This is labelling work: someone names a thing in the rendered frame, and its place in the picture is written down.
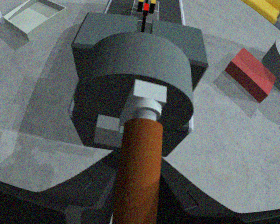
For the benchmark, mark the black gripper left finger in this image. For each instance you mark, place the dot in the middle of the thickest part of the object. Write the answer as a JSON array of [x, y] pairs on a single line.
[[86, 198]]

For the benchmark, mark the red rectangular block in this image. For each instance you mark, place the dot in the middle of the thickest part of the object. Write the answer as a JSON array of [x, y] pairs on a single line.
[[251, 74]]

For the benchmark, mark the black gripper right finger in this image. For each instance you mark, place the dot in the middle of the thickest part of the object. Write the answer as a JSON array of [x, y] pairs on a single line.
[[181, 202]]

